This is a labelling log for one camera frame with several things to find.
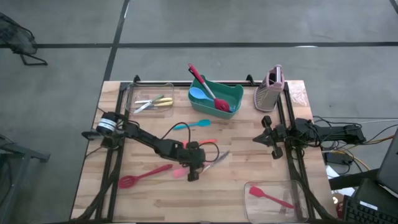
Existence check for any dark grey laptop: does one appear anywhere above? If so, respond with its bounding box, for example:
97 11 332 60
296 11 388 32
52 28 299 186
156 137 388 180
375 128 398 195

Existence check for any light blue spoon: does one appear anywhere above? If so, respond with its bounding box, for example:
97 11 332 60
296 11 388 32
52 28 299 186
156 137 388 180
188 86 237 113

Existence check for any pink metal box grater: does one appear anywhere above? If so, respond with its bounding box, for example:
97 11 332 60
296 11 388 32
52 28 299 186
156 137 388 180
254 64 285 113

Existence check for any clear plastic rectangular container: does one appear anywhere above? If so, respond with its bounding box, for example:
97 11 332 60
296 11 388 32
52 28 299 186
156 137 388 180
243 179 309 224

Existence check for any orange-handled knife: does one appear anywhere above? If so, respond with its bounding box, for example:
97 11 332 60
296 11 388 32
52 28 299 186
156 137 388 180
201 151 231 172

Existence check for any black left wrist camera cable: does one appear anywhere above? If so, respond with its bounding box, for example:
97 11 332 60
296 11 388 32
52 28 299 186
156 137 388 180
160 121 221 164

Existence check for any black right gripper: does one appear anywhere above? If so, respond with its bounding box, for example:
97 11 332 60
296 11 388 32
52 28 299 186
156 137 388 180
253 114 292 161

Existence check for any white cable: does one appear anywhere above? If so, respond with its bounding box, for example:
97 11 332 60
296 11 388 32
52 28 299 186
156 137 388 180
354 118 398 125

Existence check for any grey side table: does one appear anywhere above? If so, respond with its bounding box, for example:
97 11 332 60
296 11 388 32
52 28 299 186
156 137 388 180
0 133 51 224

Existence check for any yellow cable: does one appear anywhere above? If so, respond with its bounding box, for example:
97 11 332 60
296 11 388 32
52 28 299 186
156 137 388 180
337 134 398 171

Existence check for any red slotted spoon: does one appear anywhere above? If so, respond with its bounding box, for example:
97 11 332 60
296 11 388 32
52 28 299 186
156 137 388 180
117 164 174 190

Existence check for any red silicone spatula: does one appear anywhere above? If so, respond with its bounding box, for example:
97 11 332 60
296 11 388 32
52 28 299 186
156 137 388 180
248 185 295 210

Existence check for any black power brick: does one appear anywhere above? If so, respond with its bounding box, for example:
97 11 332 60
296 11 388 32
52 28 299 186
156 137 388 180
324 151 354 166

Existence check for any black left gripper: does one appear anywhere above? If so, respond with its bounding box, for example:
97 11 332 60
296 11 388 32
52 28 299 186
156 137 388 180
181 141 207 183

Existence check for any black stand bar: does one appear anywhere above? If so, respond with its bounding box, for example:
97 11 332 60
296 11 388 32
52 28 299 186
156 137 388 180
328 167 381 191

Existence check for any orange silicone spatula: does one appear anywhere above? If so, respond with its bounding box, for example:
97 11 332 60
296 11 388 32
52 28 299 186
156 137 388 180
182 139 218 149

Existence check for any teal plastic bin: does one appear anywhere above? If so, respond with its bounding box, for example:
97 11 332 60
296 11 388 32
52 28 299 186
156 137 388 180
188 74 244 120

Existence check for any clear glass baking dish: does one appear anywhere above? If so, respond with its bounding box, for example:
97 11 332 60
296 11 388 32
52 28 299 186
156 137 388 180
124 82 175 119

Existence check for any crumpled clear plastic wrap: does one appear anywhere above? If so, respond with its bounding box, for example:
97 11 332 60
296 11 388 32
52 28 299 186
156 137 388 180
287 81 309 107

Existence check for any blue silicone spatula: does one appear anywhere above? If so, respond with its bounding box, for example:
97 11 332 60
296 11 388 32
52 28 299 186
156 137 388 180
173 119 211 131

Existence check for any black keyboard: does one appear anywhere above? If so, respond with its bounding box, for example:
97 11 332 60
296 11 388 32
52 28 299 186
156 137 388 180
341 194 398 224

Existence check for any black mesh chair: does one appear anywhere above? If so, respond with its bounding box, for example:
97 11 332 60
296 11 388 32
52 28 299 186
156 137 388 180
0 11 49 67

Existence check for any white paper sheet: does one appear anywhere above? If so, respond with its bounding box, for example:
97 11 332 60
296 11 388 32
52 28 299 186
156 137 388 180
325 164 355 197

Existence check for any black metal table frame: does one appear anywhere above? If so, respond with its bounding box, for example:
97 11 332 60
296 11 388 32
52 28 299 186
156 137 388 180
72 73 341 224

